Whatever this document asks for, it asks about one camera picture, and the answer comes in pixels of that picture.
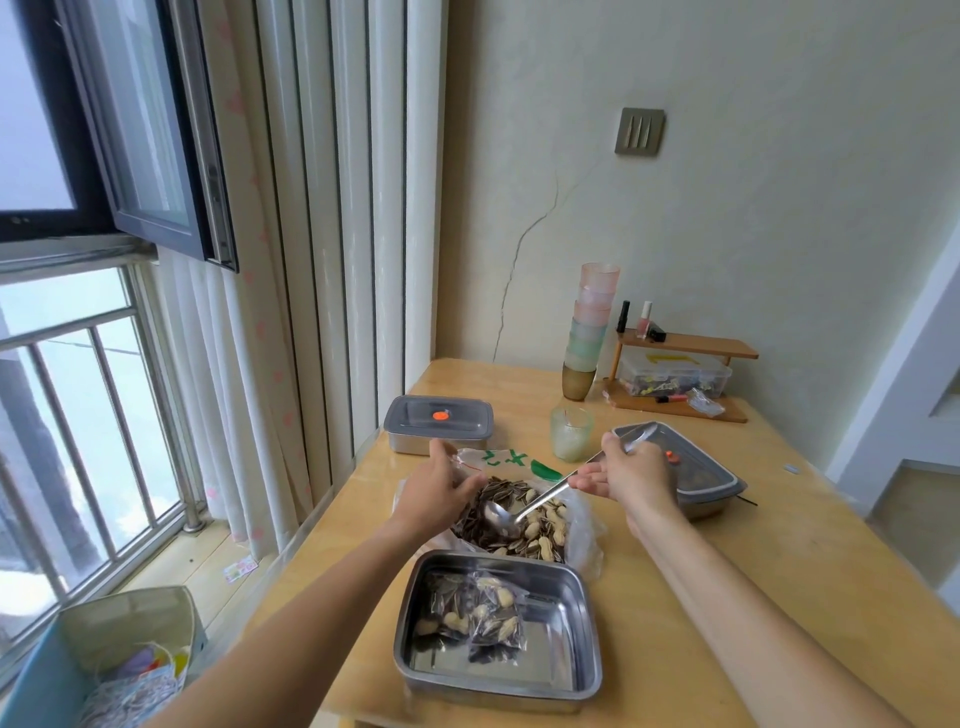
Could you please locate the person's left hand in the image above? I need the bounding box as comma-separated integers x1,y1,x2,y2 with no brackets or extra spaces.
389,438,489,539

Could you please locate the person's right hand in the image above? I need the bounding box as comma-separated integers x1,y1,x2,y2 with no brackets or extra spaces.
567,432,681,526

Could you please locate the steel spoon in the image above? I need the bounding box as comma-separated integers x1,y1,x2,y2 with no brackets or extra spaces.
483,422,663,539

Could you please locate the person's left forearm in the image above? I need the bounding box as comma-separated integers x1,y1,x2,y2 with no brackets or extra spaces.
147,517,445,728

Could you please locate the person's right forearm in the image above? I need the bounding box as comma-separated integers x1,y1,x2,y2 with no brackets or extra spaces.
624,501,915,728

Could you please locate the steel container with clear lid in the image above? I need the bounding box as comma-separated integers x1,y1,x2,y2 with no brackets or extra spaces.
610,421,748,522
383,394,497,457

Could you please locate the clear glass cup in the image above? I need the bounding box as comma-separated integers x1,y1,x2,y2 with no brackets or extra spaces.
549,405,596,463

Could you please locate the clear plastic storage box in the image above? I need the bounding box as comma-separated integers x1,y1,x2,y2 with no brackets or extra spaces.
618,351,734,401

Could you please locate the pile of seeds and peanuts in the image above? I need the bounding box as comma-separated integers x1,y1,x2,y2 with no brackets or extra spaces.
452,477,573,564

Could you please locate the stack of pastel plastic cups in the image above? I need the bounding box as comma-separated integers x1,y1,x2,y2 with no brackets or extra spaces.
561,262,622,403

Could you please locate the small wooden shelf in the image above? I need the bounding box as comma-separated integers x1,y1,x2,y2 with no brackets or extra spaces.
601,327,761,426

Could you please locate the small clear packet of nuts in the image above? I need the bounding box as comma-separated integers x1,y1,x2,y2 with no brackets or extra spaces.
414,572,528,666

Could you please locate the open steel tray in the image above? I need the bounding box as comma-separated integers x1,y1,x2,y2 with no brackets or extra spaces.
393,549,604,714

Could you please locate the white sheer curtain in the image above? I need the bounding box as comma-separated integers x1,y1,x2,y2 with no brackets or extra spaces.
153,0,450,560

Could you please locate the metal window railing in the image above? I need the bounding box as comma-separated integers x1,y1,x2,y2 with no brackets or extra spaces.
0,264,207,601

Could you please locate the blue storage box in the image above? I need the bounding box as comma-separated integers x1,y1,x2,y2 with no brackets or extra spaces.
0,585,209,728

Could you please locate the grey wall switch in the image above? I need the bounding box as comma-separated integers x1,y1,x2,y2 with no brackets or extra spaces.
614,106,667,158

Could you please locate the dark window frame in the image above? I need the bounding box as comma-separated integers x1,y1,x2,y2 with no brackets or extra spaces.
0,0,240,274

